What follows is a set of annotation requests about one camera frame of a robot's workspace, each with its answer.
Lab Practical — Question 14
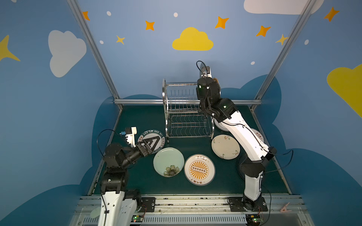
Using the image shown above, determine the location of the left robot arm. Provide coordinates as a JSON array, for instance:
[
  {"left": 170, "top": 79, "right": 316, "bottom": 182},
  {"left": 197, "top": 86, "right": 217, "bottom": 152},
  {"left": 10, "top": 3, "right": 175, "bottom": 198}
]
[{"left": 98, "top": 140, "right": 156, "bottom": 226}]

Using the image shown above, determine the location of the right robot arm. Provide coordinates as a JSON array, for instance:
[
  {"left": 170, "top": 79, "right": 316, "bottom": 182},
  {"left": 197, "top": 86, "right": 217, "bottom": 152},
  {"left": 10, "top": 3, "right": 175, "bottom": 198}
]
[{"left": 196, "top": 77, "right": 277, "bottom": 211}]

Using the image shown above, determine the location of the stainless steel dish rack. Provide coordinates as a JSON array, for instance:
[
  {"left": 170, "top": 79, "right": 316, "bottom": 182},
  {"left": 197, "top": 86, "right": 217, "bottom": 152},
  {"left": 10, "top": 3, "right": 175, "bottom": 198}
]
[{"left": 162, "top": 80, "right": 215, "bottom": 142}]

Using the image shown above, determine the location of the white plate dark lettered rim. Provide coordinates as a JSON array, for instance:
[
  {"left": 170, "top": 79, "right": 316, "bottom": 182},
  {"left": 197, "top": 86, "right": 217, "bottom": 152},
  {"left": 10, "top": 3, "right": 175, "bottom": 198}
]
[{"left": 138, "top": 130, "right": 166, "bottom": 154}]

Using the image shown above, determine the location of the light green flower plate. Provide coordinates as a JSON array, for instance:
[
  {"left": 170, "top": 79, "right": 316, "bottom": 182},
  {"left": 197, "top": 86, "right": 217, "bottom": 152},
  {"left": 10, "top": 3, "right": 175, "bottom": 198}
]
[{"left": 153, "top": 147, "right": 185, "bottom": 178}]

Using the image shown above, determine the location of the white plate grey emblem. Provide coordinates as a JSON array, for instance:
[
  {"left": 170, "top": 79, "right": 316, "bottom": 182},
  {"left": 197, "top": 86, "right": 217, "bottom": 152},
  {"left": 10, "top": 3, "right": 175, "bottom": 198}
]
[{"left": 214, "top": 119, "right": 229, "bottom": 132}]

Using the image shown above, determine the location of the cream floral plate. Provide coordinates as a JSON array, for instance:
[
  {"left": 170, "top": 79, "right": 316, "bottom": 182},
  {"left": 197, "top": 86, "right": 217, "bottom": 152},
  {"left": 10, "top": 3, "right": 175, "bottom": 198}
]
[{"left": 211, "top": 135, "right": 240, "bottom": 160}]

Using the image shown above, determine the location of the orange sunburst plate front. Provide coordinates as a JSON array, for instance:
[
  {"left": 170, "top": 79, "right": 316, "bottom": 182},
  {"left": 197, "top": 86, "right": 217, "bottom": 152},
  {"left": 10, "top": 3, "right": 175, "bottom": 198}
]
[{"left": 184, "top": 154, "right": 216, "bottom": 186}]

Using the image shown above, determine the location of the orange sunburst plate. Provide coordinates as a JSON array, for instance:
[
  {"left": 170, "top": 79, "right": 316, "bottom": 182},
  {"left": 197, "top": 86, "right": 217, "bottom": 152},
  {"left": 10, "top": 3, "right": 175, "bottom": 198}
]
[
  {"left": 184, "top": 154, "right": 216, "bottom": 186},
  {"left": 251, "top": 129, "right": 265, "bottom": 143}
]

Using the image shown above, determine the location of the orange sunburst plate right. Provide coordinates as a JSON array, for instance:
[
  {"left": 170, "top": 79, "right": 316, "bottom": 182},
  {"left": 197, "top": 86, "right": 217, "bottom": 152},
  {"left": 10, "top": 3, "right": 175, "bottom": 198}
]
[{"left": 251, "top": 129, "right": 265, "bottom": 143}]

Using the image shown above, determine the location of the left controller board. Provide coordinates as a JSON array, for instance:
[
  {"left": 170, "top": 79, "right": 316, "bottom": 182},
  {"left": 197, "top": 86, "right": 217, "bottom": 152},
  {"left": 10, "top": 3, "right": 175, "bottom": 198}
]
[{"left": 126, "top": 215, "right": 144, "bottom": 224}]

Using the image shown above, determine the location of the controller board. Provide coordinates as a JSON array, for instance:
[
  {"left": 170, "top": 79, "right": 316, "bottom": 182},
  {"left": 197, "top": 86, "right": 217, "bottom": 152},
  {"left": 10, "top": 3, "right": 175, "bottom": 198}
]
[
  {"left": 246, "top": 215, "right": 263, "bottom": 226},
  {"left": 126, "top": 215, "right": 144, "bottom": 224}
]

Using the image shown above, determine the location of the dark navy plate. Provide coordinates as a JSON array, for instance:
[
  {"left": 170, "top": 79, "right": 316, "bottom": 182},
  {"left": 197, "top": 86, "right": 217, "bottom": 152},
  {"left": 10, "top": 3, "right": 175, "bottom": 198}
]
[{"left": 237, "top": 154, "right": 247, "bottom": 181}]

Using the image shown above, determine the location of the pale green round disc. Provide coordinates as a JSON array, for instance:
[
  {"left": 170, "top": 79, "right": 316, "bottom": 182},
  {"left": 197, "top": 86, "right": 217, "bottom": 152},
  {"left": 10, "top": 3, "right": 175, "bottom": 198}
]
[{"left": 90, "top": 207, "right": 101, "bottom": 218}]

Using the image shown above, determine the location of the right controller board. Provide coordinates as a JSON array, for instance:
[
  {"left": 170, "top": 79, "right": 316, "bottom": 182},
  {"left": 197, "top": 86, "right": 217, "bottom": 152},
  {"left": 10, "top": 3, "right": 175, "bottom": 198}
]
[{"left": 246, "top": 215, "right": 263, "bottom": 226}]

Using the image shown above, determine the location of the pink clothes peg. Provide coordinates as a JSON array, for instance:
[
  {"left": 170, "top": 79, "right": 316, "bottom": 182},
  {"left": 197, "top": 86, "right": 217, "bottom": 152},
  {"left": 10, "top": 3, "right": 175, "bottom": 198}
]
[{"left": 280, "top": 203, "right": 291, "bottom": 213}]

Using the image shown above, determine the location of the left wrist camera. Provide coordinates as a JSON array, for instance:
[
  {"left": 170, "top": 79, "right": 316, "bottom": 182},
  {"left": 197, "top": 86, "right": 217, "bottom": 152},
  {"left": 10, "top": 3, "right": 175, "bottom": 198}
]
[{"left": 120, "top": 127, "right": 137, "bottom": 147}]

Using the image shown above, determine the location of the right aluminium frame post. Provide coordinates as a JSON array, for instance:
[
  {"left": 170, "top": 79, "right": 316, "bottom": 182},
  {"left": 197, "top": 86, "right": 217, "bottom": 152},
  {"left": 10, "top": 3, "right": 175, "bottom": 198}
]
[{"left": 254, "top": 0, "right": 317, "bottom": 104}]

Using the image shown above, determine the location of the aluminium frame post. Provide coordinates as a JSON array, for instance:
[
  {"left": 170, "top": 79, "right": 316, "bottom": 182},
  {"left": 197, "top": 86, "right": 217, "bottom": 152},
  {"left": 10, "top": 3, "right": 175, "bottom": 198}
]
[
  {"left": 67, "top": 0, "right": 123, "bottom": 111},
  {"left": 254, "top": 0, "right": 317, "bottom": 104}
]

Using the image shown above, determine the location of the rear aluminium frame bar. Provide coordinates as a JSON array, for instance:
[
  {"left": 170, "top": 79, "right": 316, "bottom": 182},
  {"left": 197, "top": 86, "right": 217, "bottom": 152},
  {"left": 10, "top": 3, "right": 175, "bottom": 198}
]
[{"left": 114, "top": 99, "right": 262, "bottom": 105}]

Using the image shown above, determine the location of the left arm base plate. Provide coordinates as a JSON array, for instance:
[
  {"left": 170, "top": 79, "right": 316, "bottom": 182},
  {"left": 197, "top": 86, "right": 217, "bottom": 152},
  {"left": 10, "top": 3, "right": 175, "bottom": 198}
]
[{"left": 136, "top": 197, "right": 156, "bottom": 213}]

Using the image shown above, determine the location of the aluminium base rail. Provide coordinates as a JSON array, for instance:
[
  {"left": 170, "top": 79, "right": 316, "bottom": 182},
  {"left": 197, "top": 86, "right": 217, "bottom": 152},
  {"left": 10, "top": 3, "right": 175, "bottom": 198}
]
[{"left": 70, "top": 194, "right": 314, "bottom": 226}]

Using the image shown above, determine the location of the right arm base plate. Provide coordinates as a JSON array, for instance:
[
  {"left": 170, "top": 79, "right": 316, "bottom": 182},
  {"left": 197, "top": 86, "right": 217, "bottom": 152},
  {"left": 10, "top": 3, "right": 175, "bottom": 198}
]
[{"left": 227, "top": 196, "right": 268, "bottom": 212}]

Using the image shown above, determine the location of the left aluminium frame post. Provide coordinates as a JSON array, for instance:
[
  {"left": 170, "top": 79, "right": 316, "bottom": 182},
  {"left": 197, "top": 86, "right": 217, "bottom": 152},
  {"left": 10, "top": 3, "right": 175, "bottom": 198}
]
[{"left": 67, "top": 0, "right": 123, "bottom": 111}]

